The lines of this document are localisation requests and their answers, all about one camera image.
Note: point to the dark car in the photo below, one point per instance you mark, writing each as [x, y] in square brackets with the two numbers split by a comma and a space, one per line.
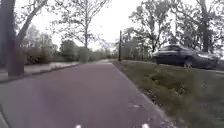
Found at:
[180, 56]

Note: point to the reddish asphalt path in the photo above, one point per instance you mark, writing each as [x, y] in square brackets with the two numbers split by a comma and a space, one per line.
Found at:
[90, 93]

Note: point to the tall thin bare tree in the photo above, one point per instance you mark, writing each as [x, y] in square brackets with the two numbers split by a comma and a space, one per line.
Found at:
[86, 40]

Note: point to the thick-trunked forked tree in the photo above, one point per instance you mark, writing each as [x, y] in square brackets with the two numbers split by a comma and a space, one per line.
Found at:
[15, 56]

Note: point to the dark pole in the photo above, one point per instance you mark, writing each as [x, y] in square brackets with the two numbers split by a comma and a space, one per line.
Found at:
[120, 46]

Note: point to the row of trees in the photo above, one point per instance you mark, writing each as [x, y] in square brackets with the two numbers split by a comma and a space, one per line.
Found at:
[205, 30]

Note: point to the bushes and trees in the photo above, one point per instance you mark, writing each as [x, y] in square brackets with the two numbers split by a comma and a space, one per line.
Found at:
[36, 53]

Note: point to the robot's own part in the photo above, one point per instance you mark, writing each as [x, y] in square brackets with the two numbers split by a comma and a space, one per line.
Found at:
[78, 126]
[145, 126]

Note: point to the grass verge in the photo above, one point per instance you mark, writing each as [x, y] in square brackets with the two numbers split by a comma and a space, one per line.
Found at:
[180, 93]

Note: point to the grey road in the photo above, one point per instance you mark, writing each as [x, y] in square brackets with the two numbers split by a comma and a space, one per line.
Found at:
[140, 62]

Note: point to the pale grey pavement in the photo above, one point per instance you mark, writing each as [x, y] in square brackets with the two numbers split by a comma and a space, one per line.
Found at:
[36, 68]

